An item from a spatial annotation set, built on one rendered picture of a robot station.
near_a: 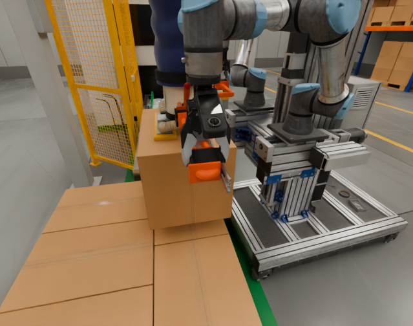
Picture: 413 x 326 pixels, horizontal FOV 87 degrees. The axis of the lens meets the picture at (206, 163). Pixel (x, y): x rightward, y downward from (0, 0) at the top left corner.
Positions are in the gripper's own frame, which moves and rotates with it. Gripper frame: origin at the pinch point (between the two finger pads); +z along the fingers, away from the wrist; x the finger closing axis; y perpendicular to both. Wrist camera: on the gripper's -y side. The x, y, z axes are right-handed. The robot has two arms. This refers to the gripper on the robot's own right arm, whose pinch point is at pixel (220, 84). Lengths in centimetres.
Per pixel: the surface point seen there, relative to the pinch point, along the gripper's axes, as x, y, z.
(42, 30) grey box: -118, -72, -29
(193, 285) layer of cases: -29, 81, 67
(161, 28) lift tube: -33, 38, -28
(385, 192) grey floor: 189, -13, 120
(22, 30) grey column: -132, -74, -29
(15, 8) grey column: -132, -73, -42
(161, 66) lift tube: -34, 37, -15
